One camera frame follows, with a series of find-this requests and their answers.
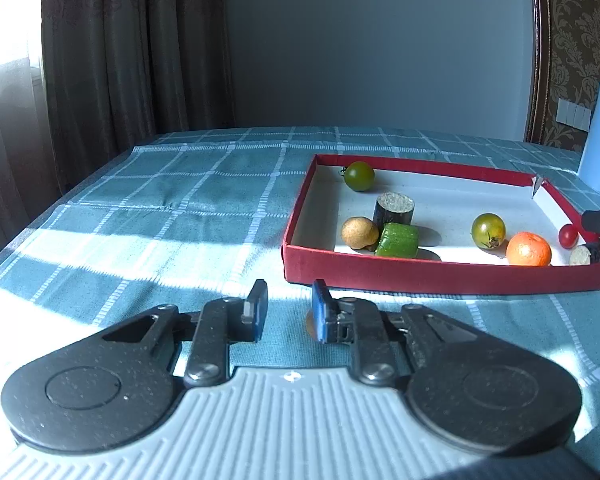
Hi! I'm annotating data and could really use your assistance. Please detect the white wall switch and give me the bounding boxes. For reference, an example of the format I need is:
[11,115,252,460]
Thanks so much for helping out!
[555,99,593,130]

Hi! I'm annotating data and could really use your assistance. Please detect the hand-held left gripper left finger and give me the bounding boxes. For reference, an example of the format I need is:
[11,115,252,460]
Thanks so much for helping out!
[102,280,270,388]

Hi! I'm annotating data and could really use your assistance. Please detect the red cardboard box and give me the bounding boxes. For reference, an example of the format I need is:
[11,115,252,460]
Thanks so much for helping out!
[281,154,600,293]

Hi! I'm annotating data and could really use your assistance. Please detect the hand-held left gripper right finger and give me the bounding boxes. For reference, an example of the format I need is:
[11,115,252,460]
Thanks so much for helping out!
[311,279,486,388]

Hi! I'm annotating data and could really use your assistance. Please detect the small yellow-green tomato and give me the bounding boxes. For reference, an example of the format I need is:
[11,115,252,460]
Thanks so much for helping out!
[471,213,507,250]

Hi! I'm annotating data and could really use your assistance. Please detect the green tomato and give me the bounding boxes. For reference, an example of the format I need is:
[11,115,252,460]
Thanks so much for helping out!
[340,161,376,192]

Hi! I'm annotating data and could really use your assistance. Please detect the white sheer curtain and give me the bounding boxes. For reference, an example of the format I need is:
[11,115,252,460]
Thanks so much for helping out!
[0,0,61,281]

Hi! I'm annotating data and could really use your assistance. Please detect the dark eggplant piece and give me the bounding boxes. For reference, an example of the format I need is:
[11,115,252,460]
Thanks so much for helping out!
[372,192,416,227]
[568,243,600,266]

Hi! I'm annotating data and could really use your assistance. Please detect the brown curtain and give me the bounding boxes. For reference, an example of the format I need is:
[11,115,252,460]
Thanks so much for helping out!
[40,0,237,196]

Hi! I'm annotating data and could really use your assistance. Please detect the orange mandarin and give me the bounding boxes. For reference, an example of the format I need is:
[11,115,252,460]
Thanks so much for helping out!
[506,231,552,267]

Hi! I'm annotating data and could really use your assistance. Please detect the green cucumber piece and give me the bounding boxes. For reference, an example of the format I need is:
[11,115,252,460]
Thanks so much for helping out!
[375,223,421,259]

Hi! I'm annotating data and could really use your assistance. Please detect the brown patterned wall panel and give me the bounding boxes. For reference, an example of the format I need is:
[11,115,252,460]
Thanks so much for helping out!
[522,0,600,153]

